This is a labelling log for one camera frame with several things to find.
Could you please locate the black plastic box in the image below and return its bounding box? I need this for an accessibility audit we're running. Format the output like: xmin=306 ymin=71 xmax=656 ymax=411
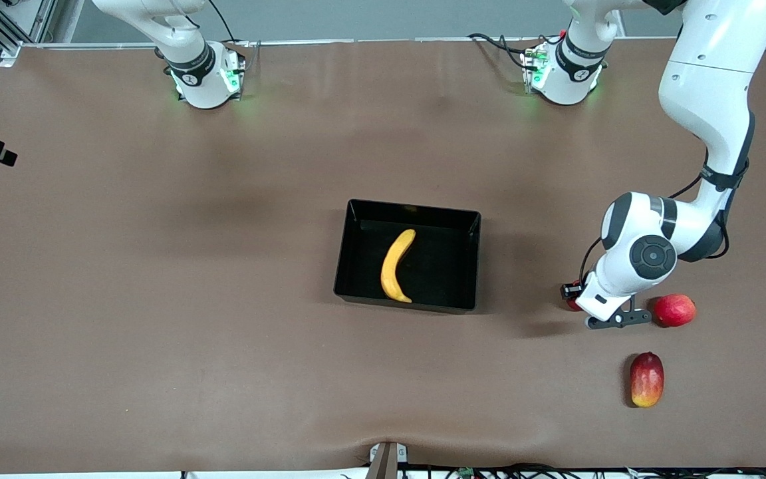
xmin=333 ymin=198 xmax=482 ymax=315

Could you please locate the yellow banana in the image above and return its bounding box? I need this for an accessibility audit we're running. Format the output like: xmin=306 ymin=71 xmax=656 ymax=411
xmin=380 ymin=229 xmax=417 ymax=303

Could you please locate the red round peach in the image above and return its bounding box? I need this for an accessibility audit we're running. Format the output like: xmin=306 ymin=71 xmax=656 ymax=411
xmin=652 ymin=294 xmax=697 ymax=328

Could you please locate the red yellow mango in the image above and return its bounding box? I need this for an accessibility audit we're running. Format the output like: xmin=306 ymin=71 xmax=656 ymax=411
xmin=630 ymin=352 xmax=665 ymax=408

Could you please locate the brown table mat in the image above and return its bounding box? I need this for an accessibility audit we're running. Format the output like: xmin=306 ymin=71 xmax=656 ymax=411
xmin=0 ymin=39 xmax=766 ymax=474

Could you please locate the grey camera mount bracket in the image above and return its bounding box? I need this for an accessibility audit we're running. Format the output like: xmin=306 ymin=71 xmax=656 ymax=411
xmin=364 ymin=441 xmax=409 ymax=479

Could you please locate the black right base cable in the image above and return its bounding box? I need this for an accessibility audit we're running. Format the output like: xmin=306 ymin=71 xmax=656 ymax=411
xmin=207 ymin=0 xmax=239 ymax=44

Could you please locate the black base cable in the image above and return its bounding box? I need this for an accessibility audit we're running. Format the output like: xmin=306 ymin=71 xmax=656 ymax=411
xmin=467 ymin=32 xmax=543 ymax=71
xmin=207 ymin=0 xmax=239 ymax=44

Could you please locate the black left base cable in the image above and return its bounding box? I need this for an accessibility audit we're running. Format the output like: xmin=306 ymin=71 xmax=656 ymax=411
xmin=467 ymin=32 xmax=543 ymax=71

